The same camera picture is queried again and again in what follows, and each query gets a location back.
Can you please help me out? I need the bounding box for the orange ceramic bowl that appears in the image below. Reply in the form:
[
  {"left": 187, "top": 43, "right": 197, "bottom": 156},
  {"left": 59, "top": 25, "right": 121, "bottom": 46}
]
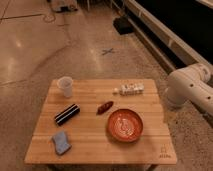
[{"left": 106, "top": 109, "right": 143, "bottom": 143}]

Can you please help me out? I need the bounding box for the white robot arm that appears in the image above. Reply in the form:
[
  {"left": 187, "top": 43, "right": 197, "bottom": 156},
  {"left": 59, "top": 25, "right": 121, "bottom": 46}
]
[{"left": 165, "top": 63, "right": 213, "bottom": 115}]

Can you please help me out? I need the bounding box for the dark red oblong object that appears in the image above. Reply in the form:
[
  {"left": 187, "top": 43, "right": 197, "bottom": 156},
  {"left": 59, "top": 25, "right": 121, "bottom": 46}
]
[{"left": 97, "top": 101, "right": 114, "bottom": 115}]

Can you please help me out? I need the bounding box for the white plastic bottle lying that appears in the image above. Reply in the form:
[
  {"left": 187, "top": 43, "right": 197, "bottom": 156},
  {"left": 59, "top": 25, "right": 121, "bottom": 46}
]
[{"left": 113, "top": 83, "right": 144, "bottom": 96}]

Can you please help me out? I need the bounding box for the wooden table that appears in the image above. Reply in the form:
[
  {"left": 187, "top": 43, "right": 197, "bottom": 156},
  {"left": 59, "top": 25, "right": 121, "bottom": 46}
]
[{"left": 25, "top": 79, "right": 177, "bottom": 165}]

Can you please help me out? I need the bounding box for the black white striped box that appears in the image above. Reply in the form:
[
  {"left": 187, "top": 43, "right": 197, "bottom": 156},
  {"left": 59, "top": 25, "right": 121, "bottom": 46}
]
[{"left": 54, "top": 104, "right": 80, "bottom": 126}]

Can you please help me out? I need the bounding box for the clear plastic cup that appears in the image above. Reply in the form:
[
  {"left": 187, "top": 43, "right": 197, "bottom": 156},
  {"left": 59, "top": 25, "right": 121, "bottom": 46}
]
[{"left": 57, "top": 76, "right": 73, "bottom": 98}]

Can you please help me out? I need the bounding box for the black object on floor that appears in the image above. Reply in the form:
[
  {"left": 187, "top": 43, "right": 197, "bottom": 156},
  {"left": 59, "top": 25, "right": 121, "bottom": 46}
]
[{"left": 113, "top": 17, "right": 133, "bottom": 35}]

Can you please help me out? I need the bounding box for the grey equipment at top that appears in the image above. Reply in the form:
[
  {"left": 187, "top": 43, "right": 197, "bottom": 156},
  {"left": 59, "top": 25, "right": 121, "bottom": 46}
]
[{"left": 50, "top": 0, "right": 78, "bottom": 12}]

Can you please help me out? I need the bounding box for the white rail barrier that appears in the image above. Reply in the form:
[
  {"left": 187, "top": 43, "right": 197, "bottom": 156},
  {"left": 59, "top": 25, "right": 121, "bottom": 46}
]
[{"left": 109, "top": 0, "right": 213, "bottom": 74}]

